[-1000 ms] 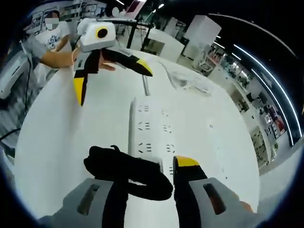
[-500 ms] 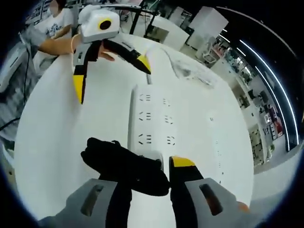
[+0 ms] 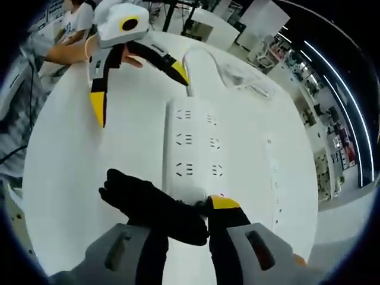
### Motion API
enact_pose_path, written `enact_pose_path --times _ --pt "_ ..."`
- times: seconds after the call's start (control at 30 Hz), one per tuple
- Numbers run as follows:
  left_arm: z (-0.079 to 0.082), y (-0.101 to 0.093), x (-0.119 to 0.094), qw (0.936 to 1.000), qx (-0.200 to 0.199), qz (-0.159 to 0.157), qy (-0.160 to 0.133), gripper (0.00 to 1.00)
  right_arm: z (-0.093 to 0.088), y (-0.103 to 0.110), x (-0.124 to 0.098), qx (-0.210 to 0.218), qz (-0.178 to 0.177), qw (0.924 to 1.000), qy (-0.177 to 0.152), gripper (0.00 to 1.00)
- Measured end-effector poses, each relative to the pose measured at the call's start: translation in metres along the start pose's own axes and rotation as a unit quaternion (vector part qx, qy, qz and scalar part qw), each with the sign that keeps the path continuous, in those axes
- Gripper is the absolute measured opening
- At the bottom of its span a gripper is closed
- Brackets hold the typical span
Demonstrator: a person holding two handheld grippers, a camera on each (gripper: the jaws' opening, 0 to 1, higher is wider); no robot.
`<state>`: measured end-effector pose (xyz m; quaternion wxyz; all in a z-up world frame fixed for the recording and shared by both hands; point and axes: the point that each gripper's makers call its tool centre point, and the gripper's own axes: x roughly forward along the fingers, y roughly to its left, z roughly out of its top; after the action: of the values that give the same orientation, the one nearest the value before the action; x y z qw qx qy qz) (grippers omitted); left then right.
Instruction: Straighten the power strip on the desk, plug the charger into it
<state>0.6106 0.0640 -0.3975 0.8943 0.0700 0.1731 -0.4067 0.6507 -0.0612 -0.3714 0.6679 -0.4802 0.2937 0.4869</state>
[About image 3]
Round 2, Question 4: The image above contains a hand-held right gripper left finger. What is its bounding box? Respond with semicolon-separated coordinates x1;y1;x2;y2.
49;222;170;285

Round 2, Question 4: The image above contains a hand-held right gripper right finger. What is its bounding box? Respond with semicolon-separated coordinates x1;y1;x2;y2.
207;194;309;285

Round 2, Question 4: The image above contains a black charger cable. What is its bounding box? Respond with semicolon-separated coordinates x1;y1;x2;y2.
98;167;210;246

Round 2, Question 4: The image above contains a white power strip cable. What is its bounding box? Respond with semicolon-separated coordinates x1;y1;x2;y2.
182;47;278;100

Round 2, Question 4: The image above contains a white power strip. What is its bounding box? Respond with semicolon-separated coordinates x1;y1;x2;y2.
161;97;284;239

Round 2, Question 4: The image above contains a white desk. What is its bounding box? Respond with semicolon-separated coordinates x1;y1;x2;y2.
22;28;321;278

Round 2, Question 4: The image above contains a ceiling light strip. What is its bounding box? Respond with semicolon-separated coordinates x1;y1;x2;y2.
322;74;375;188
304;39;369;181

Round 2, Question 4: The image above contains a person's left hand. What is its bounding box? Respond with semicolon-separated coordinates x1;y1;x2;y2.
121;49;143;69

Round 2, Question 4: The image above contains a person's white shirt torso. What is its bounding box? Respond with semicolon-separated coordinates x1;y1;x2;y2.
55;0;96;46

